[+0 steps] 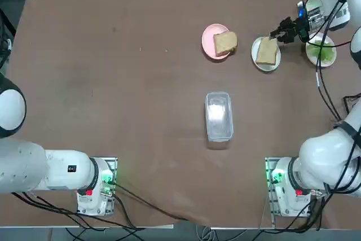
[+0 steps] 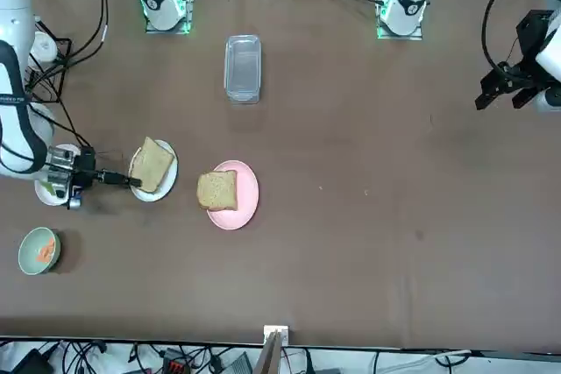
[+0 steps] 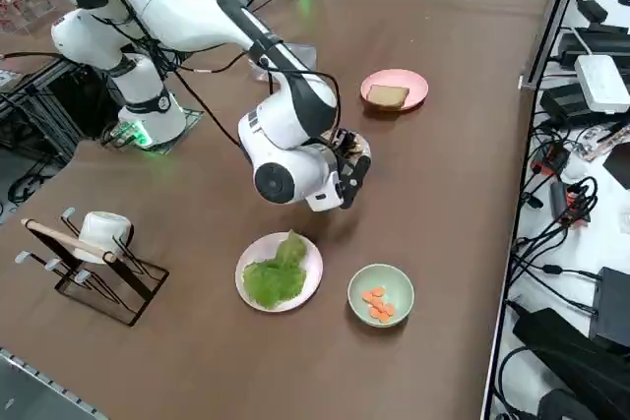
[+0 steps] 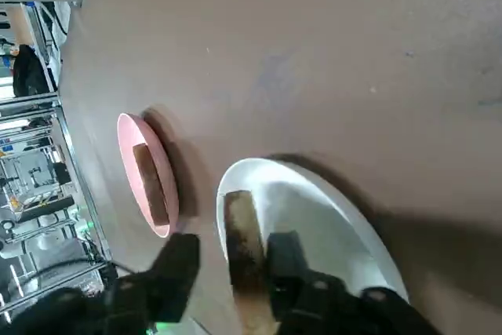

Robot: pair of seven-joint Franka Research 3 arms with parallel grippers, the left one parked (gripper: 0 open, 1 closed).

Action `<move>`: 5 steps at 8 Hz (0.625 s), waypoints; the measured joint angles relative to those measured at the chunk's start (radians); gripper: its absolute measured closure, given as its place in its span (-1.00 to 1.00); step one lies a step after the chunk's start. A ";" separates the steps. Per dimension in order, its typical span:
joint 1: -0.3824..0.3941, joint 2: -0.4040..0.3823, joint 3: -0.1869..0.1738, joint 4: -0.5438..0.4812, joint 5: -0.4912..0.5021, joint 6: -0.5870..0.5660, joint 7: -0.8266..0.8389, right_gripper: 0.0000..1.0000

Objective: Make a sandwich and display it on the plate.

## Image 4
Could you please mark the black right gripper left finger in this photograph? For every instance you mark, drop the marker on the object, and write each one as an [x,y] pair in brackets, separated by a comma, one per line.
[172,280]

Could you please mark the aluminium frame structure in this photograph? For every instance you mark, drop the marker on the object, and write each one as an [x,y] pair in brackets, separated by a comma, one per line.
[64,131]

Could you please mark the brown bread slice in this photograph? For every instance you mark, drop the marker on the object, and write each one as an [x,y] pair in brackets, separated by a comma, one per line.
[151,182]
[245,241]

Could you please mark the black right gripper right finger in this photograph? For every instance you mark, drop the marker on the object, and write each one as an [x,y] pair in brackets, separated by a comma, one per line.
[298,296]

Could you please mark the white round plate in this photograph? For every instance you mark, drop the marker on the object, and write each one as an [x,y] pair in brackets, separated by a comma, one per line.
[313,201]

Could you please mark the pink round plate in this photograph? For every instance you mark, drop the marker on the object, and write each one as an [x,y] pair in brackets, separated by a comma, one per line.
[131,162]

